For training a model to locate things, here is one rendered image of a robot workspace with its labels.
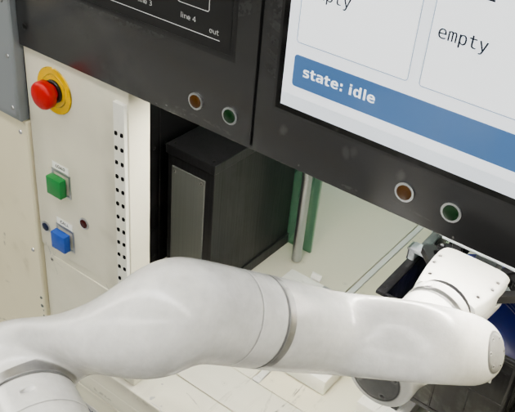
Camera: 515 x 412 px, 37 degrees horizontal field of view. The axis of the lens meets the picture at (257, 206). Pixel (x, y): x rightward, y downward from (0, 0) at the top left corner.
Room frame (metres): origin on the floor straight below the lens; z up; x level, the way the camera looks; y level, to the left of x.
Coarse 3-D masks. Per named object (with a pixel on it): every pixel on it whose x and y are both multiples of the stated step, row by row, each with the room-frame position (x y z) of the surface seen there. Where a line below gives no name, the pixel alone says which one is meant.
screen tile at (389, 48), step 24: (384, 0) 0.67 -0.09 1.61; (408, 0) 0.66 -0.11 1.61; (312, 24) 0.71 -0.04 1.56; (336, 24) 0.70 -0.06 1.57; (360, 24) 0.68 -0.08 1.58; (384, 24) 0.67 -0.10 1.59; (408, 24) 0.66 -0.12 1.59; (336, 48) 0.70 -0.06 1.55; (360, 48) 0.68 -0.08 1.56; (384, 48) 0.67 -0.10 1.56; (408, 48) 0.66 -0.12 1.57; (384, 72) 0.67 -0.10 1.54; (408, 72) 0.65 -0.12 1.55
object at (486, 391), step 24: (432, 240) 0.99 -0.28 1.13; (408, 264) 0.93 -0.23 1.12; (504, 264) 0.82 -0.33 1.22; (384, 288) 0.87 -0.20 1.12; (408, 288) 0.93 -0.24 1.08; (504, 360) 0.75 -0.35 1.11; (432, 384) 0.81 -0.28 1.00; (504, 384) 0.75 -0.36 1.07; (432, 408) 0.80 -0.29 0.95; (456, 408) 0.78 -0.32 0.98; (480, 408) 0.77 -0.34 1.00; (504, 408) 0.75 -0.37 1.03
